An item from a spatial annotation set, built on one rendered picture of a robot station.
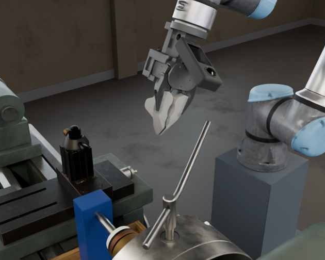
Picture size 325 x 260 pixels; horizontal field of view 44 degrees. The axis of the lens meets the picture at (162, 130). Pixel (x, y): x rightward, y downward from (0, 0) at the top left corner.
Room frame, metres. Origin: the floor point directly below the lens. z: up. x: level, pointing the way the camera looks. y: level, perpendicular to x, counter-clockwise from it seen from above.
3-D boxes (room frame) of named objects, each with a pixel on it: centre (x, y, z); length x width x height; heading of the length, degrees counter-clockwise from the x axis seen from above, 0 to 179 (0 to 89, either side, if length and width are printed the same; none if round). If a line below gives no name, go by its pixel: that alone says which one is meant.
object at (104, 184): (1.06, 0.25, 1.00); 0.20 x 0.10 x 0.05; 35
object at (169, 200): (0.54, -0.01, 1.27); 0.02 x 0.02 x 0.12
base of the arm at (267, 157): (1.04, -0.30, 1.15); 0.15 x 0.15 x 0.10
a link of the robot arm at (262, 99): (1.03, -0.30, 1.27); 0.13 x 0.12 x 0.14; 27
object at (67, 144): (1.09, 0.27, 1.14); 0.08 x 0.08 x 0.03
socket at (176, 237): (0.54, -0.01, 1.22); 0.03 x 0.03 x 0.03
